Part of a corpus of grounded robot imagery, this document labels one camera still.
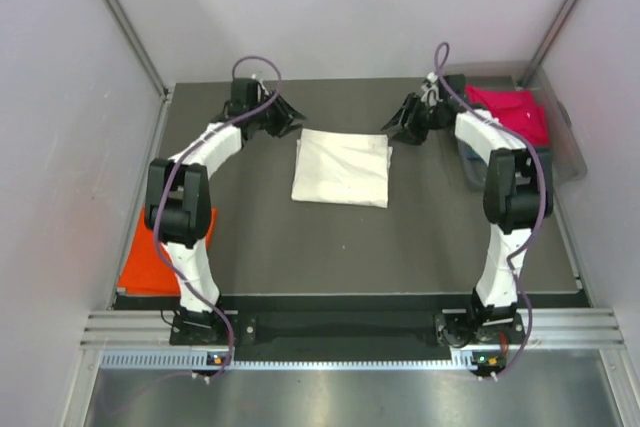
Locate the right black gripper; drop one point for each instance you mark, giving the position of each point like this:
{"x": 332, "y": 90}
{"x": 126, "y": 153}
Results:
{"x": 408, "y": 133}

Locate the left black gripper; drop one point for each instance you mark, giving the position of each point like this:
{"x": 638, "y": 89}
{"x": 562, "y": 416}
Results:
{"x": 285, "y": 114}

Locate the white t shirt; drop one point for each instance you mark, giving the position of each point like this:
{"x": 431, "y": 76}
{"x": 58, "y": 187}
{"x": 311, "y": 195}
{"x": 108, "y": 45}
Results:
{"x": 339, "y": 168}

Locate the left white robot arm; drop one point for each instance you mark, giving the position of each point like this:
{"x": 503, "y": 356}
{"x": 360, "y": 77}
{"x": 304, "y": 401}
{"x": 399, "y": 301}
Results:
{"x": 178, "y": 208}

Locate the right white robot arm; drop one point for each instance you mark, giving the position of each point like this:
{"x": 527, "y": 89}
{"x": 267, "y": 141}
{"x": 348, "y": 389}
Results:
{"x": 517, "y": 194}

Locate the blue t shirt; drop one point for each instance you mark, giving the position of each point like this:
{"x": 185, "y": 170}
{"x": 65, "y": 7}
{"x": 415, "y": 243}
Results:
{"x": 470, "y": 158}

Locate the pink t shirt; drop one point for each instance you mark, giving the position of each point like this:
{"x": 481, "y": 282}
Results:
{"x": 516, "y": 110}

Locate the clear plastic bin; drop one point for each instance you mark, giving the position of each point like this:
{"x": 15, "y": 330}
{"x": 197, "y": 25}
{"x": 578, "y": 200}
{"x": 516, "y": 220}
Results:
{"x": 568, "y": 161}

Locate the orange folded t shirt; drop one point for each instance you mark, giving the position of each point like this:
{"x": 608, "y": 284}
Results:
{"x": 144, "y": 274}

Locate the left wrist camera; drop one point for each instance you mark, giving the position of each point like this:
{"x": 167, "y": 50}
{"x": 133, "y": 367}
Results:
{"x": 263, "y": 90}

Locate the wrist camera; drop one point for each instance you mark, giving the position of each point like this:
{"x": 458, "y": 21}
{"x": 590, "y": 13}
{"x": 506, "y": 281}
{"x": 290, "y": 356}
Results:
{"x": 431, "y": 90}
{"x": 263, "y": 90}

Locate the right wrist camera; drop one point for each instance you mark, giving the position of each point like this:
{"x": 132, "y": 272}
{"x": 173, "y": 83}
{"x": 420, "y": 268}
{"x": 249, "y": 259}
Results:
{"x": 431, "y": 90}

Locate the grey slotted cable duct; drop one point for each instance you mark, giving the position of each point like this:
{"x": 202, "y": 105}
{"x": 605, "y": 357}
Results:
{"x": 212, "y": 360}

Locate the aluminium frame rail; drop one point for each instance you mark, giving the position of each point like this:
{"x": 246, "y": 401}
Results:
{"x": 578, "y": 328}

